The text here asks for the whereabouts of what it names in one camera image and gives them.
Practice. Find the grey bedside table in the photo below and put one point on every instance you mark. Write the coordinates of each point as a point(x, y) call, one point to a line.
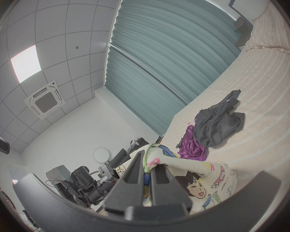
point(243, 32)

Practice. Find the purple satin garment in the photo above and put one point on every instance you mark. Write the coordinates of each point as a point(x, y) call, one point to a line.
point(191, 148)

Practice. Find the pink striped pillow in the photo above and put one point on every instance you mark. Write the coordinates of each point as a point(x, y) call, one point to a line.
point(268, 28)

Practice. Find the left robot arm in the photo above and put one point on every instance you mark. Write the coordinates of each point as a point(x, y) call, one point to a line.
point(84, 177)

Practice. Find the blue-green curtain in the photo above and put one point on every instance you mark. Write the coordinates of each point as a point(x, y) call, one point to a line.
point(135, 93)
point(171, 32)

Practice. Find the bed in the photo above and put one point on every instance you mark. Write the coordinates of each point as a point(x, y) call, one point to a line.
point(256, 105)

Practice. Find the white printed pyjama top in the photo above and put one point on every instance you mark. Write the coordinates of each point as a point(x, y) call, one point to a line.
point(203, 177)

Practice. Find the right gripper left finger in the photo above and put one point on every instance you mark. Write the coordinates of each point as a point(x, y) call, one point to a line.
point(130, 182)

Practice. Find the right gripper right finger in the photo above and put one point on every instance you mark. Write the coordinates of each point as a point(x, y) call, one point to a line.
point(166, 187)

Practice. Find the black garment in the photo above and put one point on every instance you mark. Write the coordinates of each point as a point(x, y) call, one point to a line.
point(215, 127)

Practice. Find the square ceiling light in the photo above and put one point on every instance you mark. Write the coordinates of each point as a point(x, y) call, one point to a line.
point(26, 63)

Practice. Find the ceiling air vent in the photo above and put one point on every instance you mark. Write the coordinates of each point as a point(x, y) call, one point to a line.
point(46, 100)

